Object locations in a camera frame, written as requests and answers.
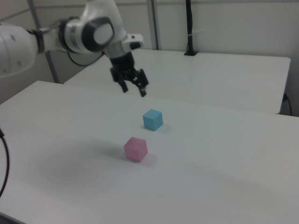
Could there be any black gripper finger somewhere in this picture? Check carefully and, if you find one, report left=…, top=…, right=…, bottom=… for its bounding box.
left=132, top=68, right=150, bottom=98
left=118, top=79, right=129, bottom=93

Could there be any grey metal frame post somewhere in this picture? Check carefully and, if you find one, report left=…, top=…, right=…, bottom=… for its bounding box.
left=27, top=0, right=60, bottom=84
left=146, top=0, right=162, bottom=50

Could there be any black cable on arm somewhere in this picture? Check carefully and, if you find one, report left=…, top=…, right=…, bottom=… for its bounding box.
left=25, top=16, right=106, bottom=67

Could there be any black pole with base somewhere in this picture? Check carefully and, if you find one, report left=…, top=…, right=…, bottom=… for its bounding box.
left=184, top=0, right=199, bottom=56

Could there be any blue cube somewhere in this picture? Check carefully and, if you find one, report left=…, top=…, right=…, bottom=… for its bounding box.
left=142, top=108, right=164, bottom=132

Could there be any black hanging cable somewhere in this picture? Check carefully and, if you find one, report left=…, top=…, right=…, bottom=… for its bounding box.
left=0, top=127, right=11, bottom=199

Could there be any black cable with blue plug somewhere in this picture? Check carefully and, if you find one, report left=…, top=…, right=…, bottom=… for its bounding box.
left=283, top=92, right=293, bottom=116

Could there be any black strap on arm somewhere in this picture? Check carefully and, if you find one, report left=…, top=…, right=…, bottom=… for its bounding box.
left=32, top=29, right=46, bottom=54

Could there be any white side table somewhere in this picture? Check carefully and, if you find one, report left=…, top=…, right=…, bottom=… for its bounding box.
left=63, top=48, right=291, bottom=115

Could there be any pink cube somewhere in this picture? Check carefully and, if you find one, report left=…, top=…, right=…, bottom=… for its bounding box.
left=123, top=136, right=149, bottom=163

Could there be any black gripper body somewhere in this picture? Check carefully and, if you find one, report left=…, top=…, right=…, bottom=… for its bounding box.
left=108, top=52, right=138, bottom=84

